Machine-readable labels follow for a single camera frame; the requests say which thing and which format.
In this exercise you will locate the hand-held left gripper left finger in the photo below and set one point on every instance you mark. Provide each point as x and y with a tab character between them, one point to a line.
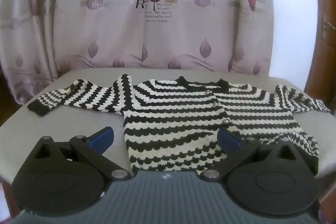
102	138

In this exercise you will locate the black and cream striped knitted cardigan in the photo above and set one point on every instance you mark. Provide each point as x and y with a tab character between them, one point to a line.
173	119

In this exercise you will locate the pink leaf print curtain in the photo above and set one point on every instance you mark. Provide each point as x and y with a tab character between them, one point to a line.
110	29

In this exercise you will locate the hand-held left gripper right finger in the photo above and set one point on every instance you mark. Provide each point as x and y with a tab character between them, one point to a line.
229	138

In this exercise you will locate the brown wooden door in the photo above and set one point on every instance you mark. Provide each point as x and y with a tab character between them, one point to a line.
319	77

